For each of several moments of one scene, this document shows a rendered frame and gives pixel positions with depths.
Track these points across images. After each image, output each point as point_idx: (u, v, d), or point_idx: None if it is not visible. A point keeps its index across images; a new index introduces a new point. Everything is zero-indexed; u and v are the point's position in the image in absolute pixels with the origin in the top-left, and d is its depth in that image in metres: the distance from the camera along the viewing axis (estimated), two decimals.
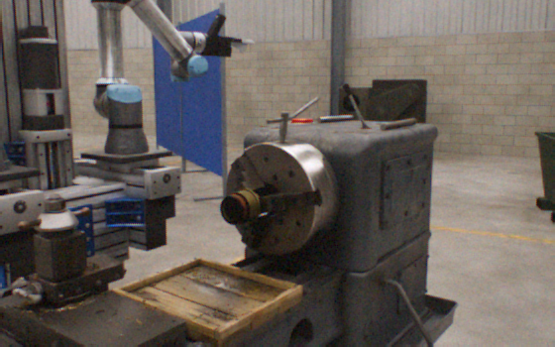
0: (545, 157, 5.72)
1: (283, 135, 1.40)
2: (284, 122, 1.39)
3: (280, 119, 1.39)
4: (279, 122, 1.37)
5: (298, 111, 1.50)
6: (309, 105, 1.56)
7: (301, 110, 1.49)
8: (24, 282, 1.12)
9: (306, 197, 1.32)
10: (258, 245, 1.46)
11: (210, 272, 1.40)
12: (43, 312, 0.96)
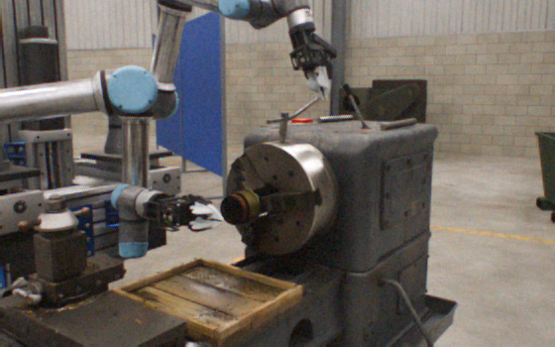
0: (545, 157, 5.72)
1: (283, 135, 1.40)
2: (284, 122, 1.39)
3: (280, 119, 1.39)
4: (279, 122, 1.37)
5: (298, 111, 1.50)
6: (309, 105, 1.56)
7: (301, 110, 1.49)
8: (24, 282, 1.12)
9: (306, 197, 1.32)
10: (258, 245, 1.46)
11: (210, 272, 1.40)
12: (43, 312, 0.96)
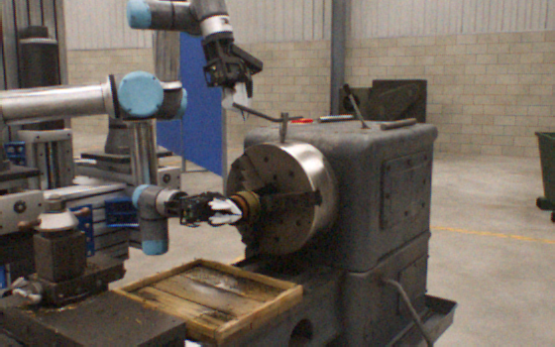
0: (545, 157, 5.72)
1: (281, 134, 1.42)
2: None
3: (287, 119, 1.41)
4: (288, 120, 1.43)
5: (264, 116, 1.30)
6: (247, 111, 1.24)
7: (262, 113, 1.31)
8: (24, 282, 1.12)
9: (306, 197, 1.32)
10: (258, 245, 1.46)
11: (210, 272, 1.40)
12: (43, 312, 0.96)
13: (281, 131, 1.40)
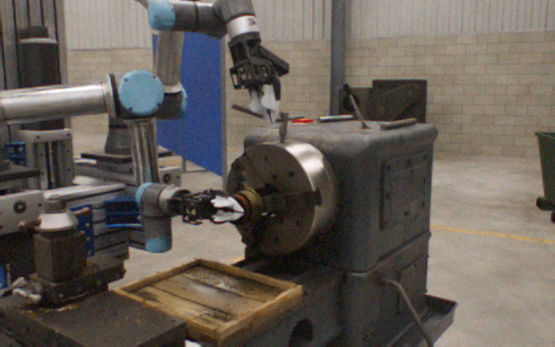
0: (545, 157, 5.72)
1: (281, 134, 1.42)
2: None
3: (287, 119, 1.41)
4: (288, 120, 1.43)
5: (263, 116, 1.30)
6: (245, 112, 1.24)
7: (261, 114, 1.31)
8: (24, 282, 1.12)
9: (306, 197, 1.32)
10: (258, 245, 1.46)
11: (210, 272, 1.40)
12: (43, 312, 0.96)
13: (281, 131, 1.40)
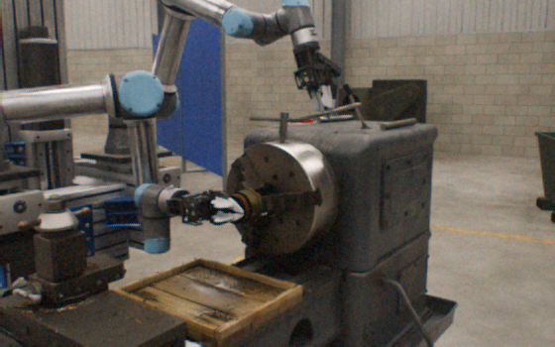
0: (545, 157, 5.72)
1: (281, 135, 1.40)
2: (281, 122, 1.39)
3: (278, 119, 1.40)
4: (273, 121, 1.39)
5: (319, 114, 1.44)
6: (342, 110, 1.46)
7: (319, 113, 1.43)
8: (24, 282, 1.12)
9: (306, 197, 1.32)
10: (258, 245, 1.46)
11: (210, 272, 1.40)
12: (43, 312, 0.96)
13: (285, 130, 1.41)
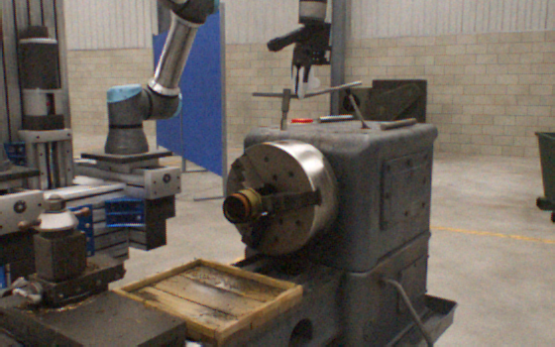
0: (545, 157, 5.72)
1: (283, 112, 1.39)
2: (283, 98, 1.38)
3: (281, 95, 1.39)
4: (276, 97, 1.37)
5: (321, 92, 1.43)
6: (344, 88, 1.46)
7: (321, 90, 1.42)
8: (24, 282, 1.12)
9: (306, 197, 1.32)
10: (258, 245, 1.46)
11: (210, 272, 1.40)
12: (43, 312, 0.96)
13: (287, 107, 1.40)
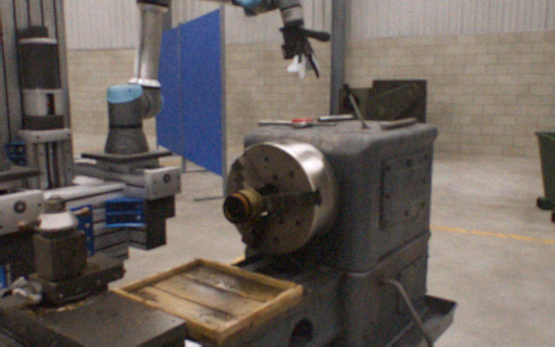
0: (545, 157, 5.72)
1: (303, 126, 1.65)
2: (309, 126, 1.68)
3: (311, 122, 1.68)
4: (316, 125, 1.67)
5: (282, 121, 1.76)
6: (268, 122, 1.81)
7: (284, 124, 1.76)
8: (24, 282, 1.12)
9: (306, 197, 1.32)
10: (258, 245, 1.46)
11: (210, 272, 1.40)
12: (43, 312, 0.96)
13: (300, 123, 1.67)
